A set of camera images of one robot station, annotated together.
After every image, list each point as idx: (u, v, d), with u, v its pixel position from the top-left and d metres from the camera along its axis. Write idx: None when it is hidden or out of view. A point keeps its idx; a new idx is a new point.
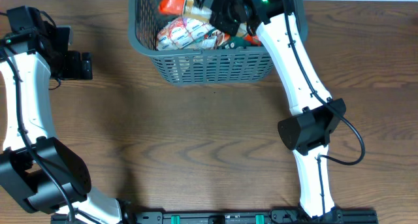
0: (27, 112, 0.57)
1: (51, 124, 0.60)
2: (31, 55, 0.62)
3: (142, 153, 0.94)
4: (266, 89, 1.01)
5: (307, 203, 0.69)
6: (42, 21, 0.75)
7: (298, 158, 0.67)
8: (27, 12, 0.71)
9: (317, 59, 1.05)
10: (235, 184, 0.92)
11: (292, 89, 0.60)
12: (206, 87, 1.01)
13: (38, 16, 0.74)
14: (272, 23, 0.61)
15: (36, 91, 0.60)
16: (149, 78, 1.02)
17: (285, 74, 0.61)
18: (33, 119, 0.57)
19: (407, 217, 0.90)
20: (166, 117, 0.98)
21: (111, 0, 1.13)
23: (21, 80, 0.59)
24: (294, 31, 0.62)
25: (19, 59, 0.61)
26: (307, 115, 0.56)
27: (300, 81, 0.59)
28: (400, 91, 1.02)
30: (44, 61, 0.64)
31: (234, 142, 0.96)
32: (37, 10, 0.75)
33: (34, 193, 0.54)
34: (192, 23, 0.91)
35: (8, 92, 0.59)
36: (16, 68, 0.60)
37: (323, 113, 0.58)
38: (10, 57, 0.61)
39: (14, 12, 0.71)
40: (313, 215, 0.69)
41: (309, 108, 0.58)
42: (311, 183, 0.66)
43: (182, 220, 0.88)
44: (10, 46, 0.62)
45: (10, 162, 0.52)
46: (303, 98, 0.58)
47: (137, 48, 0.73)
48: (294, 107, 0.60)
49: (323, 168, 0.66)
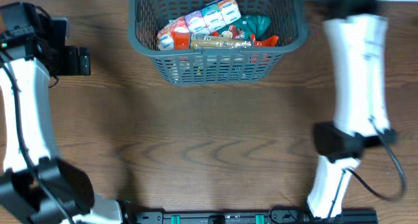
0: (27, 130, 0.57)
1: (52, 136, 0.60)
2: (29, 61, 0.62)
3: (142, 154, 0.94)
4: (266, 89, 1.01)
5: (317, 206, 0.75)
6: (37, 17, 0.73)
7: (323, 164, 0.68)
8: (21, 9, 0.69)
9: (317, 59, 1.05)
10: (235, 184, 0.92)
11: (349, 106, 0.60)
12: (206, 87, 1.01)
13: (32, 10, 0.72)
14: (356, 24, 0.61)
15: (36, 105, 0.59)
16: (149, 78, 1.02)
17: (347, 87, 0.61)
18: (34, 134, 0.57)
19: (407, 218, 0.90)
20: (166, 117, 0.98)
21: (111, 0, 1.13)
23: (19, 91, 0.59)
24: (373, 41, 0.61)
25: (17, 66, 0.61)
26: (355, 138, 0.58)
27: (360, 102, 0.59)
28: (400, 91, 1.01)
30: (42, 66, 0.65)
31: (234, 142, 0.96)
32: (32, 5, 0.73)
33: (36, 210, 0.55)
34: (196, 25, 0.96)
35: (8, 104, 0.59)
36: (14, 77, 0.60)
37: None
38: (6, 64, 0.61)
39: (8, 10, 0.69)
40: (317, 215, 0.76)
41: (362, 131, 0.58)
42: (328, 191, 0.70)
43: (182, 220, 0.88)
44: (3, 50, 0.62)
45: (10, 184, 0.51)
46: (358, 116, 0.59)
47: (137, 48, 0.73)
48: (344, 123, 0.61)
49: (344, 181, 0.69)
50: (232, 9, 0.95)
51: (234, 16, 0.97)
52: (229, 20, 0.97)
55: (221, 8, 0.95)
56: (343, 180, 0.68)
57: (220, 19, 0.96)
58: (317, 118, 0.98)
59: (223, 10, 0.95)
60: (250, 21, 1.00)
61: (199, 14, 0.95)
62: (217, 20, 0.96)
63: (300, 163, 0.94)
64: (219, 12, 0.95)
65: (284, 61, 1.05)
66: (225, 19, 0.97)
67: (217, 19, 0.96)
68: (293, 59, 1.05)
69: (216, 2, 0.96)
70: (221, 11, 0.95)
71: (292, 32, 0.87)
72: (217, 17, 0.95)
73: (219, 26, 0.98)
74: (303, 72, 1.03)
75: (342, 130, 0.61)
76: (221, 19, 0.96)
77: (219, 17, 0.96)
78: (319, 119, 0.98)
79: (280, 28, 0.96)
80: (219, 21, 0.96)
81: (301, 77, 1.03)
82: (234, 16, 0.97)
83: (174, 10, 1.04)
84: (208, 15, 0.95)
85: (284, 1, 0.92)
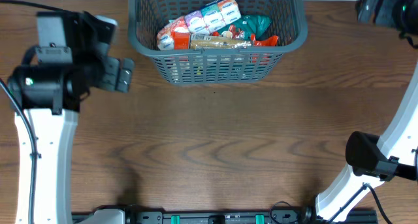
0: (44, 206, 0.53)
1: (68, 210, 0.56)
2: (55, 116, 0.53)
3: (142, 153, 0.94)
4: (266, 89, 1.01)
5: (323, 207, 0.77)
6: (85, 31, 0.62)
7: (346, 175, 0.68)
8: (61, 23, 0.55)
9: (317, 59, 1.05)
10: (235, 184, 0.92)
11: (398, 132, 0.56)
12: (206, 87, 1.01)
13: (86, 26, 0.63)
14: None
15: (57, 166, 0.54)
16: (149, 78, 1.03)
17: (408, 114, 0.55)
18: (48, 219, 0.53)
19: (407, 218, 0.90)
20: (166, 117, 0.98)
21: (111, 0, 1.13)
23: (39, 155, 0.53)
24: None
25: (36, 117, 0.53)
26: (391, 165, 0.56)
27: (415, 134, 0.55)
28: (400, 91, 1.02)
30: (71, 118, 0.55)
31: (234, 142, 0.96)
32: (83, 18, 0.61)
33: None
34: (196, 25, 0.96)
35: (24, 164, 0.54)
36: (34, 135, 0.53)
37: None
38: (27, 112, 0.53)
39: (46, 20, 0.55)
40: (319, 214, 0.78)
41: (398, 160, 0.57)
42: (339, 200, 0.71)
43: (182, 219, 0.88)
44: (12, 76, 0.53)
45: None
46: (405, 148, 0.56)
47: (137, 48, 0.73)
48: (383, 143, 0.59)
49: (359, 196, 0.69)
50: (232, 9, 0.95)
51: (234, 16, 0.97)
52: (229, 20, 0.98)
55: (221, 8, 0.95)
56: (359, 194, 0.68)
57: (220, 19, 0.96)
58: (316, 117, 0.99)
59: (223, 10, 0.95)
60: (250, 21, 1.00)
61: (199, 15, 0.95)
62: (218, 21, 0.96)
63: (300, 163, 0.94)
64: (219, 13, 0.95)
65: (284, 61, 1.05)
66: (225, 19, 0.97)
67: (217, 19, 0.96)
68: (293, 59, 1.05)
69: (216, 2, 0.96)
70: (221, 11, 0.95)
71: (291, 32, 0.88)
72: (217, 17, 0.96)
73: (219, 26, 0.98)
74: (303, 72, 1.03)
75: (381, 150, 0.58)
76: (222, 19, 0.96)
77: (219, 17, 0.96)
78: (319, 119, 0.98)
79: (280, 28, 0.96)
80: (219, 21, 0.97)
81: (301, 76, 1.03)
82: (234, 16, 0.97)
83: (174, 10, 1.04)
84: (208, 15, 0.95)
85: (285, 1, 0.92)
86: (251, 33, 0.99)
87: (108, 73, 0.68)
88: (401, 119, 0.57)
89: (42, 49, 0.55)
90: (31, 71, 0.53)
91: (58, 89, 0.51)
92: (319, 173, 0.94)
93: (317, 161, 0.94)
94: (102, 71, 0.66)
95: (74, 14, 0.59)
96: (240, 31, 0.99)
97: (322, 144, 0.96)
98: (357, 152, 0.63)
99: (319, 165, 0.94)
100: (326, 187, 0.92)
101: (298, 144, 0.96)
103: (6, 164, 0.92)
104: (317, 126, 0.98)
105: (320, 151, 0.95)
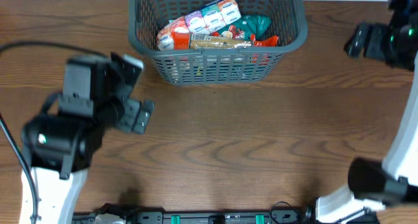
0: None
1: None
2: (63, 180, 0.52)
3: (142, 153, 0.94)
4: (266, 89, 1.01)
5: (324, 213, 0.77)
6: (110, 77, 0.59)
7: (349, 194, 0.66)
8: (90, 76, 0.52)
9: (317, 59, 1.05)
10: (235, 184, 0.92)
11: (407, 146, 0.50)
12: (206, 87, 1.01)
13: (110, 71, 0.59)
14: None
15: None
16: (149, 78, 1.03)
17: (414, 124, 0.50)
18: None
19: (407, 218, 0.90)
20: (166, 117, 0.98)
21: (111, 0, 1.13)
23: (40, 215, 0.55)
24: None
25: (42, 177, 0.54)
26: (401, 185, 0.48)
27: None
28: (400, 91, 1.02)
30: (78, 181, 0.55)
31: (234, 142, 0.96)
32: (109, 64, 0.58)
33: None
34: (196, 25, 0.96)
35: (25, 219, 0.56)
36: (38, 196, 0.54)
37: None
38: (33, 170, 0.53)
39: (74, 69, 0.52)
40: (321, 220, 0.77)
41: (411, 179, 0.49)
42: (339, 213, 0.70)
43: (182, 220, 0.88)
44: (27, 127, 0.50)
45: None
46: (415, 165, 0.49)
47: (137, 48, 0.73)
48: (388, 162, 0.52)
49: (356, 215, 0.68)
50: (232, 9, 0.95)
51: (234, 16, 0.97)
52: (230, 20, 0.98)
55: (221, 8, 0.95)
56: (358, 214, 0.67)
57: (220, 19, 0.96)
58: (316, 117, 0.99)
59: (223, 11, 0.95)
60: (250, 21, 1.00)
61: (199, 15, 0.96)
62: (218, 21, 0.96)
63: (300, 163, 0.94)
64: (219, 13, 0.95)
65: (284, 61, 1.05)
66: (225, 19, 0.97)
67: (217, 19, 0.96)
68: (292, 59, 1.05)
69: (216, 2, 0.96)
70: (221, 12, 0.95)
71: (292, 32, 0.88)
72: (217, 17, 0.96)
73: (219, 26, 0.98)
74: (303, 72, 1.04)
75: (388, 170, 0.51)
76: (222, 19, 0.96)
77: (219, 17, 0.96)
78: (318, 119, 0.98)
79: (280, 28, 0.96)
80: (219, 21, 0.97)
81: (301, 76, 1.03)
82: (234, 16, 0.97)
83: (174, 10, 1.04)
84: (208, 15, 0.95)
85: (284, 1, 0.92)
86: (251, 33, 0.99)
87: (127, 113, 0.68)
88: (406, 131, 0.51)
89: (64, 98, 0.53)
90: (47, 123, 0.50)
91: (70, 151, 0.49)
92: (319, 173, 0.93)
93: (317, 161, 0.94)
94: (123, 113, 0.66)
95: (104, 64, 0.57)
96: (240, 31, 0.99)
97: (322, 144, 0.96)
98: (361, 177, 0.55)
99: (319, 165, 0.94)
100: (326, 187, 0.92)
101: (298, 144, 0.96)
103: (6, 164, 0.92)
104: (317, 126, 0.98)
105: (320, 151, 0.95)
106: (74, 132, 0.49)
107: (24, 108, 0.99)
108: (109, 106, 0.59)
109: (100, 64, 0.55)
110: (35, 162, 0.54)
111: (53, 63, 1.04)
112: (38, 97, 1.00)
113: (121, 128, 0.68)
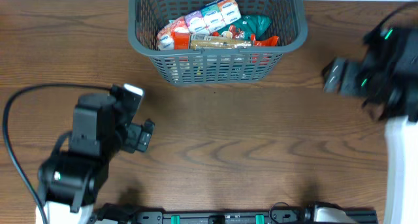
0: None
1: None
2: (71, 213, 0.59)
3: (142, 153, 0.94)
4: (266, 89, 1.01)
5: None
6: (113, 113, 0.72)
7: None
8: (96, 119, 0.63)
9: (317, 59, 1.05)
10: (235, 184, 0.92)
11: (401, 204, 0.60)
12: (206, 87, 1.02)
13: (113, 109, 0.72)
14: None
15: None
16: (149, 78, 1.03)
17: (399, 189, 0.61)
18: None
19: None
20: (166, 117, 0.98)
21: (111, 0, 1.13)
23: None
24: None
25: (53, 209, 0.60)
26: None
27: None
28: None
30: (85, 214, 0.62)
31: (234, 142, 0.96)
32: (112, 104, 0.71)
33: None
34: (196, 25, 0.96)
35: None
36: None
37: (405, 89, 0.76)
38: (45, 204, 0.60)
39: (82, 113, 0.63)
40: None
41: None
42: None
43: (182, 220, 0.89)
44: (44, 167, 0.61)
45: None
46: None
47: (137, 48, 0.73)
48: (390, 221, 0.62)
49: None
50: (232, 9, 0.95)
51: (234, 16, 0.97)
52: (230, 20, 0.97)
55: (221, 8, 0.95)
56: None
57: (220, 19, 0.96)
58: (316, 117, 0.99)
59: (223, 11, 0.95)
60: (250, 21, 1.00)
61: (199, 15, 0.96)
62: (218, 21, 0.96)
63: (300, 163, 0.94)
64: (219, 13, 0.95)
65: (284, 61, 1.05)
66: (225, 19, 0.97)
67: (218, 19, 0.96)
68: (292, 59, 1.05)
69: (216, 2, 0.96)
70: (221, 12, 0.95)
71: (292, 32, 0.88)
72: (217, 17, 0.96)
73: (219, 26, 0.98)
74: (303, 72, 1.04)
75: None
76: (222, 19, 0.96)
77: (219, 17, 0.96)
78: (318, 119, 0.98)
79: (280, 28, 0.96)
80: (219, 21, 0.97)
81: (301, 76, 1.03)
82: (234, 16, 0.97)
83: (174, 10, 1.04)
84: (208, 15, 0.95)
85: (284, 1, 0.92)
86: (251, 34, 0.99)
87: (131, 136, 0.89)
88: (394, 193, 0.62)
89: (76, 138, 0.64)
90: (61, 163, 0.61)
91: (81, 187, 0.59)
92: (319, 173, 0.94)
93: (317, 161, 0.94)
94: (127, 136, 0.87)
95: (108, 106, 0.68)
96: (241, 31, 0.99)
97: (322, 144, 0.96)
98: None
99: (319, 165, 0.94)
100: (326, 187, 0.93)
101: (298, 144, 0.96)
103: (6, 164, 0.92)
104: (317, 126, 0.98)
105: (320, 150, 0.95)
106: (86, 171, 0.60)
107: (23, 107, 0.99)
108: (112, 139, 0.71)
109: (104, 108, 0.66)
110: (48, 197, 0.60)
111: (53, 63, 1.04)
112: (37, 97, 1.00)
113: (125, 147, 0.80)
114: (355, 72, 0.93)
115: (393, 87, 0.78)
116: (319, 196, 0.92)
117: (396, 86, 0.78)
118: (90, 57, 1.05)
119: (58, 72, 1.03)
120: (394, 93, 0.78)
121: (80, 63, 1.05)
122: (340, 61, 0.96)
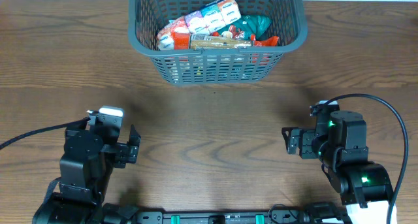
0: None
1: None
2: None
3: (142, 154, 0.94)
4: (266, 89, 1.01)
5: None
6: (102, 156, 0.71)
7: None
8: (82, 170, 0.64)
9: (317, 59, 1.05)
10: (235, 185, 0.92)
11: None
12: (206, 87, 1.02)
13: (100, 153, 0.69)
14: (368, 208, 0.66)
15: None
16: (149, 78, 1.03)
17: None
18: None
19: (407, 218, 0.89)
20: (166, 117, 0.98)
21: (112, 0, 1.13)
23: None
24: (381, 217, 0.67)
25: None
26: None
27: None
28: (400, 91, 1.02)
30: None
31: (234, 142, 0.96)
32: (100, 149, 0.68)
33: None
34: (196, 25, 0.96)
35: None
36: None
37: (348, 177, 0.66)
38: None
39: (68, 165, 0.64)
40: None
41: None
42: None
43: (182, 220, 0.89)
44: (38, 215, 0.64)
45: None
46: None
47: (137, 48, 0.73)
48: None
49: None
50: (232, 9, 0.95)
51: (234, 16, 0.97)
52: (230, 21, 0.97)
55: (221, 8, 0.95)
56: None
57: (220, 19, 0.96)
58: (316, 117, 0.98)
59: (223, 11, 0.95)
60: (250, 21, 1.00)
61: (199, 15, 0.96)
62: (218, 21, 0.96)
63: (300, 163, 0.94)
64: (219, 13, 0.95)
65: (284, 61, 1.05)
66: (226, 19, 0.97)
67: (218, 19, 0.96)
68: (292, 59, 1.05)
69: (216, 3, 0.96)
70: (221, 12, 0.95)
71: (292, 32, 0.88)
72: (217, 17, 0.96)
73: (219, 26, 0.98)
74: (303, 72, 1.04)
75: None
76: (222, 19, 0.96)
77: (219, 17, 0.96)
78: None
79: (280, 28, 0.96)
80: (218, 21, 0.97)
81: (301, 77, 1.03)
82: (234, 16, 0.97)
83: (174, 10, 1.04)
84: (208, 15, 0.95)
85: (284, 1, 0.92)
86: (250, 34, 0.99)
87: None
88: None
89: (68, 185, 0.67)
90: (55, 212, 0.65)
91: None
92: (319, 172, 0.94)
93: (317, 161, 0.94)
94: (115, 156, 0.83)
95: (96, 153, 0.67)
96: (240, 31, 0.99)
97: None
98: None
99: (319, 165, 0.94)
100: (325, 187, 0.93)
101: None
103: (6, 164, 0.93)
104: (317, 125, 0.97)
105: None
106: (78, 221, 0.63)
107: (24, 107, 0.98)
108: (102, 181, 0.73)
109: (90, 155, 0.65)
110: None
111: (53, 63, 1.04)
112: (37, 97, 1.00)
113: (117, 166, 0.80)
114: (320, 132, 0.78)
115: (336, 176, 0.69)
116: (319, 195, 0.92)
117: (340, 176, 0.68)
118: (90, 57, 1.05)
119: (59, 72, 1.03)
120: (343, 183, 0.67)
121: (80, 63, 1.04)
122: (296, 130, 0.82)
